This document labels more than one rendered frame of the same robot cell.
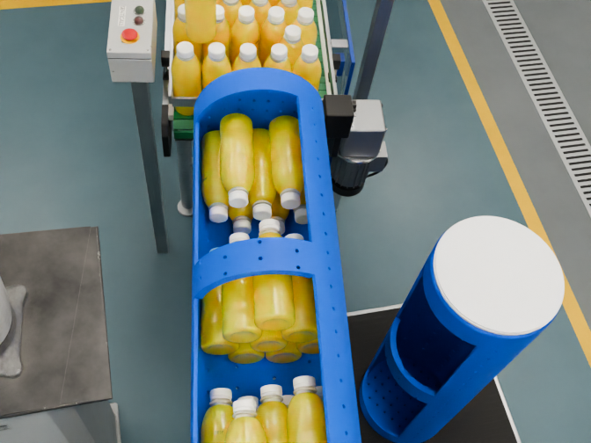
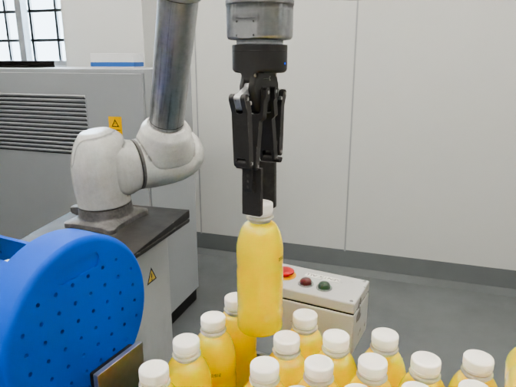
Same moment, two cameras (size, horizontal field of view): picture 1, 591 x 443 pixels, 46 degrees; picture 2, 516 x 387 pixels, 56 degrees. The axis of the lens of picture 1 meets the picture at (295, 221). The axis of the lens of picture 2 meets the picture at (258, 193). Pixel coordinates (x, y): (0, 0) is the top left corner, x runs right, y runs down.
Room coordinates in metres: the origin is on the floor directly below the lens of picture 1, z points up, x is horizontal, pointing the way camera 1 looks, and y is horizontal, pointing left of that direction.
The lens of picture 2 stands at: (1.64, -0.22, 1.49)
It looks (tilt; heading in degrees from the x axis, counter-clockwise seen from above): 16 degrees down; 130
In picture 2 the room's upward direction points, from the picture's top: straight up
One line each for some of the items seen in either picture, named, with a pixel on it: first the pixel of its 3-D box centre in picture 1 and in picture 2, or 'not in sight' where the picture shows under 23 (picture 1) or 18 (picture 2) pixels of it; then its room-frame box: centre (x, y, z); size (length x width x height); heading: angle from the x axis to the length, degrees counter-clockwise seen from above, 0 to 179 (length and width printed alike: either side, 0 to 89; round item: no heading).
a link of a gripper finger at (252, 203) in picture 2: not in sight; (252, 191); (1.21, 0.28, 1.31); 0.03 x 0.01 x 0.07; 13
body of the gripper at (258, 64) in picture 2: not in sight; (259, 77); (1.21, 0.30, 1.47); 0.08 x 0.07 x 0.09; 103
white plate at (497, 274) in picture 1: (499, 272); not in sight; (0.74, -0.44, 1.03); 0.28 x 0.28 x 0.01
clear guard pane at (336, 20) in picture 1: (327, 26); not in sight; (1.73, 0.01, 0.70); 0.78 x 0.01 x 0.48; 13
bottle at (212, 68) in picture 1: (216, 80); (214, 377); (1.15, 0.25, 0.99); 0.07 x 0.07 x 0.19
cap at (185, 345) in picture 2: (248, 51); (186, 346); (1.17, 0.18, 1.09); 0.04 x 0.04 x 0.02
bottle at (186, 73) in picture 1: (186, 80); (236, 353); (1.14, 0.32, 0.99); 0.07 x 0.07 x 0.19
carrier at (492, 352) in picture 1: (441, 349); not in sight; (0.74, -0.44, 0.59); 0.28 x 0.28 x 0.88
